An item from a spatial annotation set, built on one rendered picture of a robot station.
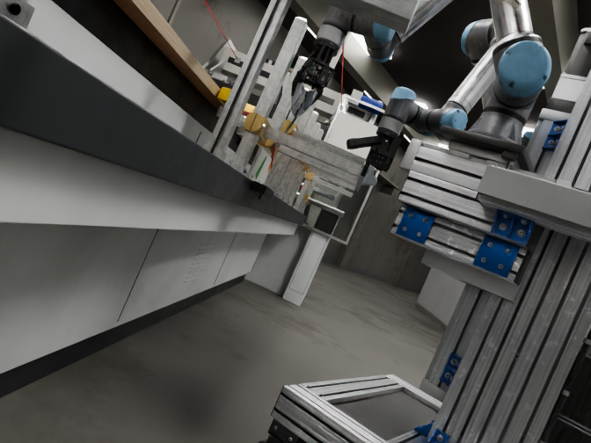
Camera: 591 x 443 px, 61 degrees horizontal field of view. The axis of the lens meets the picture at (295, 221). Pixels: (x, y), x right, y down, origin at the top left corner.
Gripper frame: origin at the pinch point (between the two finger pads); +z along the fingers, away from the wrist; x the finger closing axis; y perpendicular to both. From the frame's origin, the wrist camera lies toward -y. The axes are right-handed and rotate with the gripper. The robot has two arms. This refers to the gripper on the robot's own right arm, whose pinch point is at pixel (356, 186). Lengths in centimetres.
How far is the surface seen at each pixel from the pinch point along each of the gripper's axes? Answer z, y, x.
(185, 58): -5, -46, -57
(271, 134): -1.1, -27.6, -26.5
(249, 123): -0.6, -32.9, -33.5
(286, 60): -20.8, -31.3, -30.7
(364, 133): -69, -13, 247
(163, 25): -6, -47, -72
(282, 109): -12.9, -31.8, -5.7
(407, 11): -1, -1, -127
